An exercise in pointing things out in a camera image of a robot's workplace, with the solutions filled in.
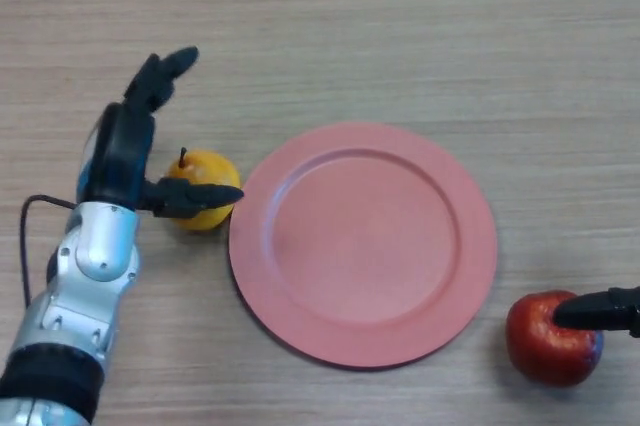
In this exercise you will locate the yellow pear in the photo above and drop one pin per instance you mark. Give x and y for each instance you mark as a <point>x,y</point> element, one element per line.
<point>207,166</point>

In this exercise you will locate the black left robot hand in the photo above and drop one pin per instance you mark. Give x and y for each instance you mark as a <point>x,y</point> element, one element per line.
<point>120,161</point>

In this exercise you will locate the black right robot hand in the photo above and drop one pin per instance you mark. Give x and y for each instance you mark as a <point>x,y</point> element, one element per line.
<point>595,313</point>

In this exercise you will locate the red apple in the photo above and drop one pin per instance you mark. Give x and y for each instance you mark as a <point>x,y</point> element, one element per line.
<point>545,356</point>

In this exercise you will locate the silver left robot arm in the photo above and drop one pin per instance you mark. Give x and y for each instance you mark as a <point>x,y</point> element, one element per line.
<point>75,306</point>

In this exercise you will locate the pink round plate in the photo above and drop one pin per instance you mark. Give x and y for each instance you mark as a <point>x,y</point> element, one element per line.
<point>363,246</point>

